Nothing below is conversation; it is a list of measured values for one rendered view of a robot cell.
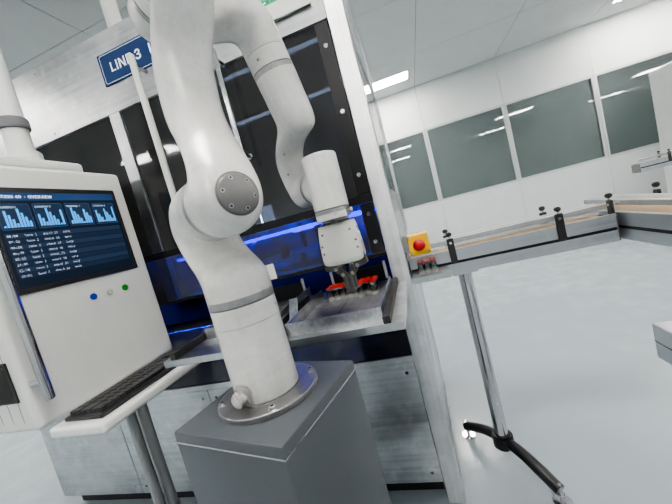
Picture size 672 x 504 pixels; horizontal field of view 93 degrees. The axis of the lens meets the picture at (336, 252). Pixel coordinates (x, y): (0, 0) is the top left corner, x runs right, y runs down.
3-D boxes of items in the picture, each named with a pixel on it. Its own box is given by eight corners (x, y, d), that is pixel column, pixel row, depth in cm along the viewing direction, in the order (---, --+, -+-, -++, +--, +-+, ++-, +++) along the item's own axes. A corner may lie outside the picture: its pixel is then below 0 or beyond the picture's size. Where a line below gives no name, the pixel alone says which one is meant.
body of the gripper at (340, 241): (357, 211, 78) (368, 255, 79) (318, 222, 81) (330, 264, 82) (351, 212, 71) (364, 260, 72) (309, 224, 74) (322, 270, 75)
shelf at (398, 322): (247, 313, 139) (246, 308, 138) (408, 280, 120) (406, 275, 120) (165, 368, 92) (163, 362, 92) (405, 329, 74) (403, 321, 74)
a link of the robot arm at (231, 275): (223, 314, 51) (179, 167, 49) (189, 310, 65) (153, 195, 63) (286, 289, 59) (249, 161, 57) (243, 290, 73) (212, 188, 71)
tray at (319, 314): (323, 299, 118) (320, 290, 117) (392, 285, 111) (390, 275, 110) (288, 336, 85) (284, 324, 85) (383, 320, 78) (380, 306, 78)
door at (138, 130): (166, 250, 136) (122, 111, 130) (262, 223, 124) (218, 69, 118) (165, 250, 135) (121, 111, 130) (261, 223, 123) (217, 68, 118)
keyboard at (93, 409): (173, 354, 125) (171, 348, 125) (202, 349, 121) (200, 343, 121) (64, 422, 87) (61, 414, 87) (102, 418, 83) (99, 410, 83)
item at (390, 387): (191, 400, 270) (159, 302, 262) (442, 368, 216) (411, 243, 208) (69, 511, 174) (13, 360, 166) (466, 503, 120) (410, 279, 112)
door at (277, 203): (263, 222, 123) (219, 68, 118) (371, 192, 112) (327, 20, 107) (262, 222, 123) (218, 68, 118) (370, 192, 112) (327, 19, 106)
